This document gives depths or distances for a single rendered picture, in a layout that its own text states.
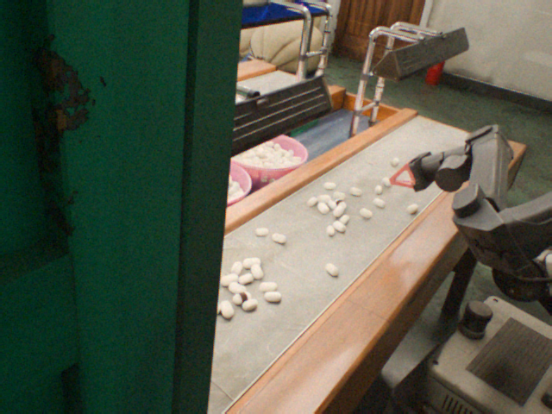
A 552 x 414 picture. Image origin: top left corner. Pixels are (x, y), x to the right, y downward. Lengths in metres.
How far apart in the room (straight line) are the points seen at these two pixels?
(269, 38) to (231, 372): 3.53
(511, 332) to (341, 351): 0.77
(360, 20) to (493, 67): 1.46
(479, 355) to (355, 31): 4.85
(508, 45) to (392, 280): 4.60
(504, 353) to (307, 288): 0.64
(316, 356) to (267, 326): 0.12
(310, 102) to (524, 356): 0.89
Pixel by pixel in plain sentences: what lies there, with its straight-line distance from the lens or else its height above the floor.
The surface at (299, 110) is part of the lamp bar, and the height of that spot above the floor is 1.07.
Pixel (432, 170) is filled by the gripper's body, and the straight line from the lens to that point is 1.21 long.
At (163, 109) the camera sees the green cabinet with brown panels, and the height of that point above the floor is 1.34.
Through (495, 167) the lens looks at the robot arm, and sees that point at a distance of 0.98.
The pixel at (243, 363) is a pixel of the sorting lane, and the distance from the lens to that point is 0.92.
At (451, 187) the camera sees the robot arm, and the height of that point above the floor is 0.95.
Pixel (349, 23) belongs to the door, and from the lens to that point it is 6.02.
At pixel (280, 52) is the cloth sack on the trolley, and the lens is 4.16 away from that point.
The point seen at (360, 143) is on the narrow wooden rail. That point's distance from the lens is 1.74.
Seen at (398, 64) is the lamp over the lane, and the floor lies 1.08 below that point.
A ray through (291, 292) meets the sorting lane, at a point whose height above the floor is 0.74.
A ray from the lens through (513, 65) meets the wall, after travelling 5.60.
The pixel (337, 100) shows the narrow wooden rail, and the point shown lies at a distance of 2.24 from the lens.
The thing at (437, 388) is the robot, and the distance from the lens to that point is 1.42.
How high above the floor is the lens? 1.42
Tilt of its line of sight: 30 degrees down
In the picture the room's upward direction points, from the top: 9 degrees clockwise
